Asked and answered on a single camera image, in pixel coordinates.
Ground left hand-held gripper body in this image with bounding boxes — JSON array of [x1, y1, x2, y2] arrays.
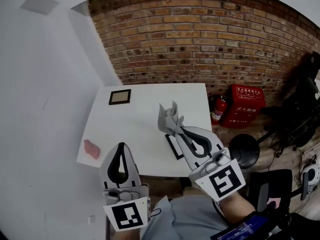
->
[[101, 183, 151, 232]]

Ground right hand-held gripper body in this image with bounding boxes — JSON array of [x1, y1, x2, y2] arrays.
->
[[187, 147, 247, 202]]

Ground black frame white picture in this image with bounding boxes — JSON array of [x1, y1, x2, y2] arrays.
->
[[164, 133, 186, 161]]

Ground grey wiping cloth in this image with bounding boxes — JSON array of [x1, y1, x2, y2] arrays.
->
[[157, 100, 187, 146]]

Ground black frame tan picture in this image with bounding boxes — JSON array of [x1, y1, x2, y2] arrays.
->
[[108, 89, 132, 106]]

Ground person's right forearm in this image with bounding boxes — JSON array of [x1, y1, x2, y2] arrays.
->
[[218, 192, 256, 226]]

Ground red fire extinguisher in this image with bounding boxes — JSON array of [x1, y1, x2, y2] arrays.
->
[[208, 94, 229, 125]]

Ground pink cloth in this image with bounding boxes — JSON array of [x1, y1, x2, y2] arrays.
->
[[83, 139, 102, 160]]

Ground khaki trousers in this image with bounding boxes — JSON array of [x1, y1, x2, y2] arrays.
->
[[181, 186, 201, 197]]

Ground white table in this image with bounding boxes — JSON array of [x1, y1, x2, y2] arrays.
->
[[76, 83, 213, 179]]

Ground red fire extinguisher box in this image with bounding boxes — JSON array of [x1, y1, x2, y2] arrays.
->
[[219, 83, 266, 129]]

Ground black office chair grey armrests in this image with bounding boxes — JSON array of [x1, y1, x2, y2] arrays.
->
[[246, 168, 320, 215]]

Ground phone with blue screen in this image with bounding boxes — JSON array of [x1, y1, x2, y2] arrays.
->
[[209, 213, 271, 240]]

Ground light blue shirt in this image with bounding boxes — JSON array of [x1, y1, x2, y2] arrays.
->
[[141, 195, 231, 240]]

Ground white round device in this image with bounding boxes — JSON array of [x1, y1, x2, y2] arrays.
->
[[299, 163, 320, 186]]

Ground tall black office chair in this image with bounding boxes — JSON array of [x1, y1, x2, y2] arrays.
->
[[282, 51, 320, 150]]

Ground black arm strap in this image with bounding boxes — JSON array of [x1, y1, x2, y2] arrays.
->
[[264, 210, 293, 240]]

